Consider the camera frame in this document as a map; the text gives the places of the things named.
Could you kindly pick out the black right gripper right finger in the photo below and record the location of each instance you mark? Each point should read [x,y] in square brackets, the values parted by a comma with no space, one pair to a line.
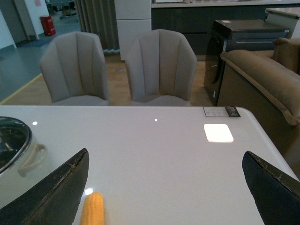
[276,194]

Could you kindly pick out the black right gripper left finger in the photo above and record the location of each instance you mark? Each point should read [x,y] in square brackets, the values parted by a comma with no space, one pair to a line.
[55,199]

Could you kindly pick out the yellow corn cob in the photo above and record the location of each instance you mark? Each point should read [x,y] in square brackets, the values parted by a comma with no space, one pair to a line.
[93,212]

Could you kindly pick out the white electric cooking pot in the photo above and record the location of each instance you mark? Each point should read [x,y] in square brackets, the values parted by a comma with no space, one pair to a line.
[30,169]

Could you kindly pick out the black white table label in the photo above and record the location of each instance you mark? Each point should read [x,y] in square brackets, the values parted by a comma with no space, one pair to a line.
[225,111]

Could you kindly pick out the brown fabric sofa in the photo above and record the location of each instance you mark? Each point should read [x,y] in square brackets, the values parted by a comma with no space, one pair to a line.
[267,83]

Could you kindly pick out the left beige upholstered chair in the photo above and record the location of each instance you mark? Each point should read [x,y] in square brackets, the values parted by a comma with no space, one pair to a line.
[74,69]

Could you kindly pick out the beige upholstered chair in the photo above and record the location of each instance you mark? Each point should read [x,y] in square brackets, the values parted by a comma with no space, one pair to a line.
[74,69]
[161,66]

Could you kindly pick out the black washing machine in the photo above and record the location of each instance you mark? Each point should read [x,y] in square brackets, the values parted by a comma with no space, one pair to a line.
[227,35]

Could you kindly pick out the right beige upholstered chair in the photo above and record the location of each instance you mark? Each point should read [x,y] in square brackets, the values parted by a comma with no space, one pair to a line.
[161,66]

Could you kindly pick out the red fire extinguisher box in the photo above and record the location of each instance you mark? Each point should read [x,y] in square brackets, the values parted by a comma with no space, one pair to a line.
[48,26]

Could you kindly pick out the grey curtain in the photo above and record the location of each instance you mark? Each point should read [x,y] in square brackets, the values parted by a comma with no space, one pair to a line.
[99,17]

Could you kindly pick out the dark kitchen counter cabinet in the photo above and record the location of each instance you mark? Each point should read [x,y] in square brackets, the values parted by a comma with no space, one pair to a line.
[194,19]

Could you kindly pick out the white pillar cabinet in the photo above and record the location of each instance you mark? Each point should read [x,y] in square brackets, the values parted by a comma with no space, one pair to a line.
[133,18]

